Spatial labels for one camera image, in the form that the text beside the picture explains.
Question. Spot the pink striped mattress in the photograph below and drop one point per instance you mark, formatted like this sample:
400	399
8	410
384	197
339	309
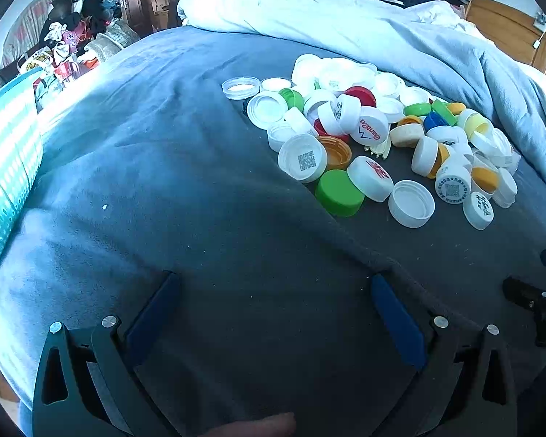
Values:
25	27

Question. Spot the light blue duvet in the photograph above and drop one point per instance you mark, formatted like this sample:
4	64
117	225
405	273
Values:
346	13

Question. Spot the person's left hand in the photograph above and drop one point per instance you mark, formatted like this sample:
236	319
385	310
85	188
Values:
259	428

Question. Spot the wooden headboard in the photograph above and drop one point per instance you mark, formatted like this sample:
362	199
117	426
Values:
500	22

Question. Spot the pile of plastic bottle caps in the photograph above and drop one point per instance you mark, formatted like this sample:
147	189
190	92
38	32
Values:
368	127

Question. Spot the woven straw bag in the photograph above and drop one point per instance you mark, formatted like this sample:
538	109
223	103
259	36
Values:
113	38

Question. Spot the white crumpled cloth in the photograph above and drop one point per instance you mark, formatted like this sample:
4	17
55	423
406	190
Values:
441	16

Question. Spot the dark jacket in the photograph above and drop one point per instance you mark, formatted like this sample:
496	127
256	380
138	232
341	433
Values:
174	11

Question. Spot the grey-blue bed blanket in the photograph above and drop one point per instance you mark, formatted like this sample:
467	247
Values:
186	168

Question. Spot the pile of clothes and bags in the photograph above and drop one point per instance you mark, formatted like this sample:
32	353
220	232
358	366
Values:
68	41

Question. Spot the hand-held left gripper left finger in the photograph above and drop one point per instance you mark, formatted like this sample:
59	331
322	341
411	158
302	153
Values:
152	318

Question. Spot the teal perforated plastic basket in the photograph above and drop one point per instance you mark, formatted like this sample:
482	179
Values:
9	154

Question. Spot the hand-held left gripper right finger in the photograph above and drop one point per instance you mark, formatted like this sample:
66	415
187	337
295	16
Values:
398	323

